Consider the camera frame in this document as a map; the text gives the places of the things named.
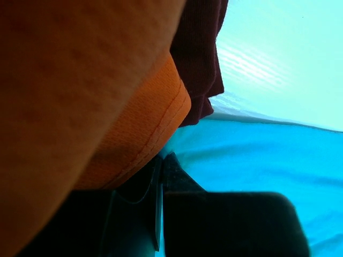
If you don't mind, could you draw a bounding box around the teal t shirt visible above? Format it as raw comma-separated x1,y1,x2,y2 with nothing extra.
163,119,342,256

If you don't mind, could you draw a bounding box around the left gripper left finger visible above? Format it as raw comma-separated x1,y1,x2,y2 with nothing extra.
19,156,162,256

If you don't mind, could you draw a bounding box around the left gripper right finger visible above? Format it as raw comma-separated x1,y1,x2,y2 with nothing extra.
163,153,310,257

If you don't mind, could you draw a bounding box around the dark red folded shirt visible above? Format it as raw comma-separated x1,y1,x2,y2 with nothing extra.
170,0,228,126

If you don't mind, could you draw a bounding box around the orange t shirt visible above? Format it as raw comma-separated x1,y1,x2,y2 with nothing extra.
1,1,185,256

